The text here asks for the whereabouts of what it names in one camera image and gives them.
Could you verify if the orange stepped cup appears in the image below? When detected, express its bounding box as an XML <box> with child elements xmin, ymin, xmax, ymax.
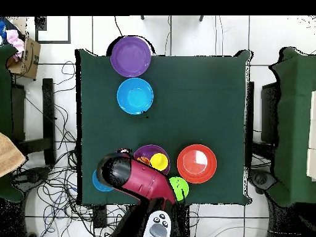
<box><xmin>136</xmin><ymin>156</ymin><xmax>151</xmax><ymax>167</ymax></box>

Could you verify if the yellow smooth cup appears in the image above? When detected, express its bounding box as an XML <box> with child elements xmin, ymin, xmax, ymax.
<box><xmin>149</xmin><ymin>152</ymin><xmax>169</xmax><ymax>172</ymax></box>

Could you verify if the blue large bowl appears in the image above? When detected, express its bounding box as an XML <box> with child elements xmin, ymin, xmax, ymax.
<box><xmin>116</xmin><ymin>77</ymin><xmax>154</xmax><ymax>115</ymax></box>

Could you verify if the orange large bowl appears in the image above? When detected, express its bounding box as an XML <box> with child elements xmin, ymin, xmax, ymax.
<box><xmin>177</xmin><ymin>144</ymin><xmax>218</xmax><ymax>185</ymax></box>

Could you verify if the blue small bowl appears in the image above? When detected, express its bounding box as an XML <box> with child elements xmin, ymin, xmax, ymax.
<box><xmin>91</xmin><ymin>170</ymin><xmax>114</xmax><ymax>193</ymax></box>

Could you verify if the green small bowl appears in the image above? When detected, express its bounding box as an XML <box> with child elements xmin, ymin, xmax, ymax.
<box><xmin>168</xmin><ymin>176</ymin><xmax>190</xmax><ymax>202</ymax></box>

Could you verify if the black power strip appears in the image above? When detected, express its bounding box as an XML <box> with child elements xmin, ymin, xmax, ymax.
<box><xmin>93</xmin><ymin>204</ymin><xmax>108</xmax><ymax>229</ymax></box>

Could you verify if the black metal stand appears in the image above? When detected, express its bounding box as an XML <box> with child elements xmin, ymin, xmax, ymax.
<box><xmin>10</xmin><ymin>78</ymin><xmax>57</xmax><ymax>167</ymax></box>

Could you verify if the black chair base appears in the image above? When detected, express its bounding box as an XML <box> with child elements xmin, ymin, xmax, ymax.
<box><xmin>10</xmin><ymin>166</ymin><xmax>51</xmax><ymax>196</ymax></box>
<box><xmin>247</xmin><ymin>168</ymin><xmax>278</xmax><ymax>194</ymax></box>

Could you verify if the dark green tablecloth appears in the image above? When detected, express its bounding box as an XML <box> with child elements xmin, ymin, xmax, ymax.
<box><xmin>75</xmin><ymin>48</ymin><xmax>253</xmax><ymax>206</ymax></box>

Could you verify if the person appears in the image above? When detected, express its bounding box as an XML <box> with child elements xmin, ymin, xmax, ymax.
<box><xmin>0</xmin><ymin>131</ymin><xmax>27</xmax><ymax>178</ymax></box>

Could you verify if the green cloth covered table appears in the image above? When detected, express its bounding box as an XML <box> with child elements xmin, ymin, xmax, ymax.
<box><xmin>0</xmin><ymin>44</ymin><xmax>25</xmax><ymax>203</ymax></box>
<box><xmin>267</xmin><ymin>46</ymin><xmax>316</xmax><ymax>208</ymax></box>

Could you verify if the cardboard box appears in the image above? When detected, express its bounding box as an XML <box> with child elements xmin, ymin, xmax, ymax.
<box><xmin>6</xmin><ymin>17</ymin><xmax>42</xmax><ymax>80</ymax></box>

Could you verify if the black cabinet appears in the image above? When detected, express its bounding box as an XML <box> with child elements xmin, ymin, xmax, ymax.
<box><xmin>260</xmin><ymin>82</ymin><xmax>281</xmax><ymax>145</ymax></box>

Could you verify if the pink cloth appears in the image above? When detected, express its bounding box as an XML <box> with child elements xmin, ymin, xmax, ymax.
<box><xmin>5</xmin><ymin>29</ymin><xmax>25</xmax><ymax>62</ymax></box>

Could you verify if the blue item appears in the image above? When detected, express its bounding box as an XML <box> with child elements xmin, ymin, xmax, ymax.
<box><xmin>0</xmin><ymin>19</ymin><xmax>10</xmax><ymax>45</ymax></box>

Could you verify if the tangle of black cables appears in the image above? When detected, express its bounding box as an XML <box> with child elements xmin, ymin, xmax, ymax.
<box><xmin>10</xmin><ymin>60</ymin><xmax>127</xmax><ymax>237</ymax></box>

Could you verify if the black cable with connector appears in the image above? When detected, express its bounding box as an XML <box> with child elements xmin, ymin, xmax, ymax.
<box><xmin>114</xmin><ymin>15</ymin><xmax>124</xmax><ymax>38</ymax></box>

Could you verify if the black square frame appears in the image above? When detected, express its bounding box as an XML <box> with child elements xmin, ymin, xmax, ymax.
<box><xmin>34</xmin><ymin>15</ymin><xmax>72</xmax><ymax>44</ymax></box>

